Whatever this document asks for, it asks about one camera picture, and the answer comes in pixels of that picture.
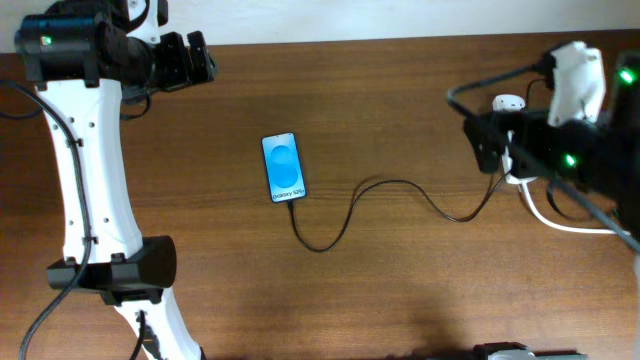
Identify white power strip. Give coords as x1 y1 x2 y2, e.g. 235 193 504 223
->
492 94 536 186

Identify black charger cable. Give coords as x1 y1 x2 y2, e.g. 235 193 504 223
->
286 78 549 254

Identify blue Galaxy smartphone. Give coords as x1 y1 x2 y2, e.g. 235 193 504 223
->
261 132 307 203

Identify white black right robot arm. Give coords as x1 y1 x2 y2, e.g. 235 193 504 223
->
447 41 639 251

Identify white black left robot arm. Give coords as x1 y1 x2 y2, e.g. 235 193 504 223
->
14 1 217 359

